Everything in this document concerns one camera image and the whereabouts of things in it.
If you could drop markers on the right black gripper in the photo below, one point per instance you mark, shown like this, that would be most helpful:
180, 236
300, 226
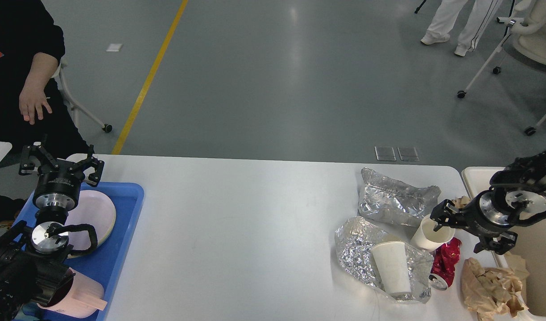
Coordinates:
488, 215

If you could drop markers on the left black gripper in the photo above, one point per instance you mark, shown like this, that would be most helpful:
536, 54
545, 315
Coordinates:
61, 188

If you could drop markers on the crushed red can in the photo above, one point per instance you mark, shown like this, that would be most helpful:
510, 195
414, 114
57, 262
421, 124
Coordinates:
443, 269

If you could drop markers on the pink plate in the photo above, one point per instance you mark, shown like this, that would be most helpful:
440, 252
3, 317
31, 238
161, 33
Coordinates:
97, 209

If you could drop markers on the white paper cup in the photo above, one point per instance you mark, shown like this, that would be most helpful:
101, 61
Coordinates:
391, 262
425, 238

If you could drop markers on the foil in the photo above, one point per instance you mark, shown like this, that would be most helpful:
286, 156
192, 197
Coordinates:
387, 200
353, 243

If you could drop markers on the pink mug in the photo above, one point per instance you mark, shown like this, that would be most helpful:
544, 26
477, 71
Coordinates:
79, 297

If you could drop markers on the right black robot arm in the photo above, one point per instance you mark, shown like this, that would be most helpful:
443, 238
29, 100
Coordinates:
516, 198

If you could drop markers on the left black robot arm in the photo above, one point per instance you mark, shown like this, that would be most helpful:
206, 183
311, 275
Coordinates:
32, 258

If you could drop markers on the seated person's hand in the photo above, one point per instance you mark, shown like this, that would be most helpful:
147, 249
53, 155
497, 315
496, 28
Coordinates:
33, 103

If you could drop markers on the large crumpled brown paper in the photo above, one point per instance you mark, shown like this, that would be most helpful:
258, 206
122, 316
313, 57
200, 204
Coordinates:
491, 291

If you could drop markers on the white chair left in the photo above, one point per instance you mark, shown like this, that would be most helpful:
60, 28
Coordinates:
75, 106

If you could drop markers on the cream plastic bin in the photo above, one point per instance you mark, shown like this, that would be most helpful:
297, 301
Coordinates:
531, 246

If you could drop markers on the blue plastic tray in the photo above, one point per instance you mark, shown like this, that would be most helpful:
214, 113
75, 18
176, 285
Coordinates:
105, 264

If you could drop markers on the seated person in black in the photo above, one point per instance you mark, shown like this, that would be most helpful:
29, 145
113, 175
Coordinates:
31, 46

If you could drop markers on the grey floor plate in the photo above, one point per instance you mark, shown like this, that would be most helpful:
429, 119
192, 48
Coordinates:
408, 154
385, 154

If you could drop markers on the cream office chair right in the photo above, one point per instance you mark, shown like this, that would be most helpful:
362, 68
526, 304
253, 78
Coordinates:
526, 40

